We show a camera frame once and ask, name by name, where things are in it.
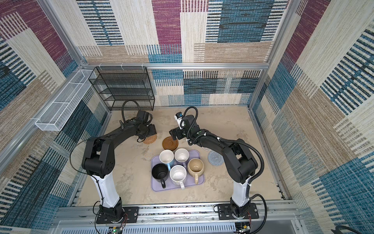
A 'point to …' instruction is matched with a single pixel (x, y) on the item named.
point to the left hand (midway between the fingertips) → (152, 130)
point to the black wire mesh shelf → (123, 88)
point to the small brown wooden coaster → (169, 143)
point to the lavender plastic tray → (193, 154)
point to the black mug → (160, 173)
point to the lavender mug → (181, 155)
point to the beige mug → (196, 167)
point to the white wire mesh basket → (54, 116)
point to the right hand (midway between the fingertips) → (176, 130)
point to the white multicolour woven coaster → (207, 149)
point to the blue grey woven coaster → (215, 158)
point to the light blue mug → (167, 157)
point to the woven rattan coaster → (150, 139)
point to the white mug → (177, 175)
